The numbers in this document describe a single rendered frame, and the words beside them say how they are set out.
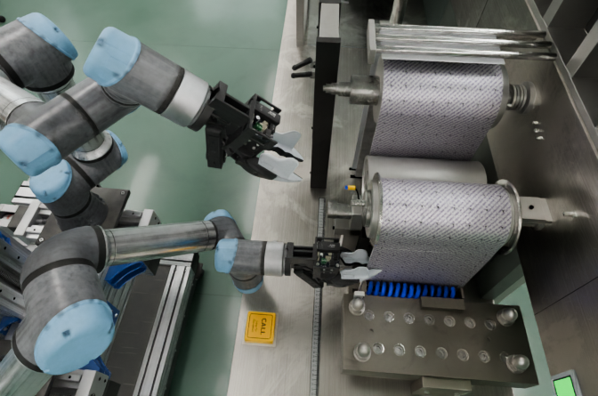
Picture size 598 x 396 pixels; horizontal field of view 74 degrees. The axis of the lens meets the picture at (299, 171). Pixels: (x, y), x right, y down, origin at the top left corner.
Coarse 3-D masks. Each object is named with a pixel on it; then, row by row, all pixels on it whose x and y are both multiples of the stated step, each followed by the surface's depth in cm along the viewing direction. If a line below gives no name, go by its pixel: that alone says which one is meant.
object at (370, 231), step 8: (368, 184) 82; (376, 184) 77; (376, 192) 75; (376, 200) 75; (512, 200) 74; (376, 208) 74; (512, 208) 74; (376, 216) 74; (512, 216) 73; (376, 224) 75; (512, 224) 73; (368, 232) 78; (512, 232) 74
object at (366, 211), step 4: (364, 192) 81; (368, 192) 78; (364, 196) 80; (368, 196) 77; (368, 200) 77; (368, 204) 76; (364, 208) 79; (368, 208) 76; (364, 212) 79; (368, 212) 76; (364, 216) 78; (368, 216) 77; (364, 220) 78; (368, 220) 77; (364, 224) 78; (368, 224) 78
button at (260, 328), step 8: (248, 312) 100; (256, 312) 100; (264, 312) 100; (248, 320) 99; (256, 320) 99; (264, 320) 99; (272, 320) 99; (248, 328) 98; (256, 328) 98; (264, 328) 98; (272, 328) 98; (248, 336) 97; (256, 336) 97; (264, 336) 97; (272, 336) 97
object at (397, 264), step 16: (384, 256) 83; (400, 256) 82; (416, 256) 82; (432, 256) 81; (448, 256) 81; (464, 256) 80; (480, 256) 80; (384, 272) 90; (400, 272) 89; (416, 272) 89; (432, 272) 88; (448, 272) 87; (464, 272) 87
